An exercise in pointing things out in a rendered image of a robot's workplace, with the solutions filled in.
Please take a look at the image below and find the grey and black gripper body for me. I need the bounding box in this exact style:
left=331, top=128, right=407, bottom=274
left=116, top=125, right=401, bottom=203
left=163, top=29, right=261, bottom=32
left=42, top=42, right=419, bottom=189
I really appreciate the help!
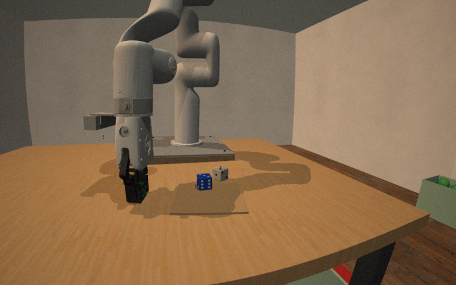
left=115, top=113, right=154, bottom=171

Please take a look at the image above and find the white die with black pips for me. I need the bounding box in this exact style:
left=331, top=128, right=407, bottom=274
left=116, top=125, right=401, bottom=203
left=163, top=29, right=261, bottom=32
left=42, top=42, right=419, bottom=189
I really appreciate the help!
left=213, top=166, right=228, bottom=182

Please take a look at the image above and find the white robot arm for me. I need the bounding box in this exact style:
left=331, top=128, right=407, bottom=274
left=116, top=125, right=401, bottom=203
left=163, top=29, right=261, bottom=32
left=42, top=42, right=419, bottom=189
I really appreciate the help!
left=83, top=0, right=220, bottom=147

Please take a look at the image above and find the blue die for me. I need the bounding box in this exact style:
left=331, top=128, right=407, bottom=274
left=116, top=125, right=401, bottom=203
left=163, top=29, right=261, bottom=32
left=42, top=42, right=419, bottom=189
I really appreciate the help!
left=197, top=173, right=212, bottom=191

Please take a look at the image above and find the green die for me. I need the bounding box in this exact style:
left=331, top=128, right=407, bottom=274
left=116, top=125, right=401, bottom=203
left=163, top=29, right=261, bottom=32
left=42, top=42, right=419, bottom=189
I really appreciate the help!
left=139, top=182, right=147, bottom=200

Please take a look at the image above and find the tan flat mat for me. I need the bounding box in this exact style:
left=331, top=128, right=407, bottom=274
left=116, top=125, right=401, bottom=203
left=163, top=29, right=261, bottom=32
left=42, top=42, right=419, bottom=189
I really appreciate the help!
left=170, top=183, right=248, bottom=215

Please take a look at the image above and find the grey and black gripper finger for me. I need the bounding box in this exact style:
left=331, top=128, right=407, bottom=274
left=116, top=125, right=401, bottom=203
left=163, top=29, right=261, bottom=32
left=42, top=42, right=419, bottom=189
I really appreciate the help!
left=119, top=148, right=143, bottom=203
left=139, top=166, right=149, bottom=192

